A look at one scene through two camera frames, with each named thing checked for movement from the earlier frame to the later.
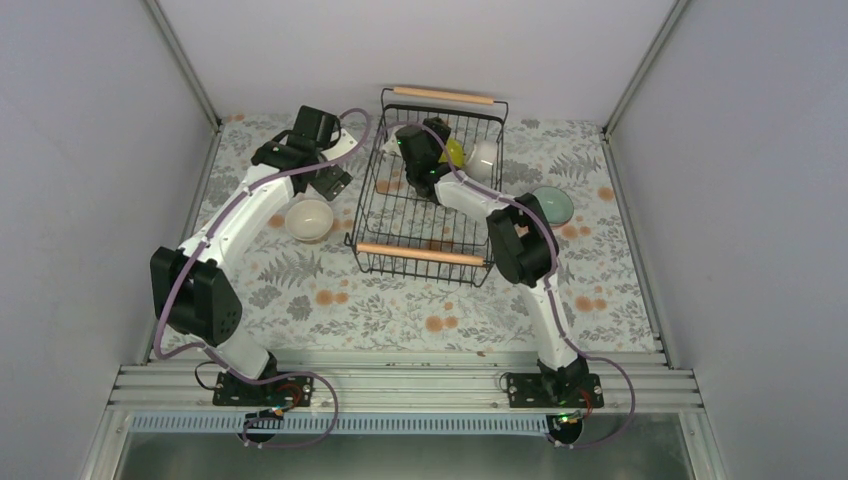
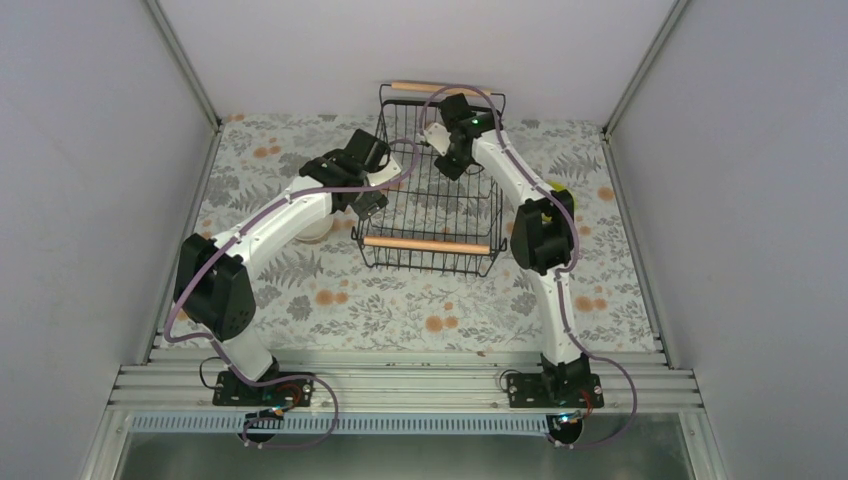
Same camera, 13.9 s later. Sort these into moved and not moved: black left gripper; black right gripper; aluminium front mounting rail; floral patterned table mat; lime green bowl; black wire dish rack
Moved: black right gripper; lime green bowl; black left gripper
Not moved: floral patterned table mat; black wire dish rack; aluminium front mounting rail
